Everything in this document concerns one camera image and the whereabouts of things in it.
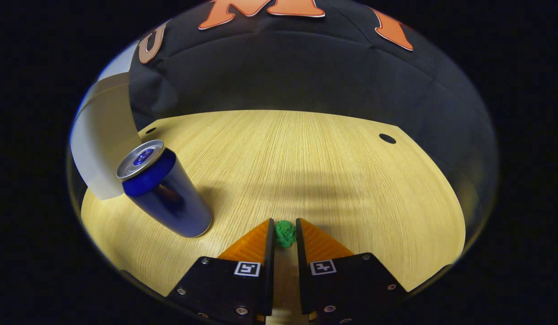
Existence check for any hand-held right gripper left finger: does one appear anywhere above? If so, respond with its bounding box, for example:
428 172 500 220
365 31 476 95
166 218 275 323

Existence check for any green paper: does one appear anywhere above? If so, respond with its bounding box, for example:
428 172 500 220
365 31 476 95
275 220 298 248

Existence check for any white desktop garbage bin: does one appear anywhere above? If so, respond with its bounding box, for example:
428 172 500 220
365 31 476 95
70 41 144 200

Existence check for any blue pop can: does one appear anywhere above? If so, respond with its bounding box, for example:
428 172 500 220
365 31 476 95
116 139 213 238

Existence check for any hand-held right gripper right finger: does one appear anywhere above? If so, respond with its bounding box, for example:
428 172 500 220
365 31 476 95
296 218 408 325

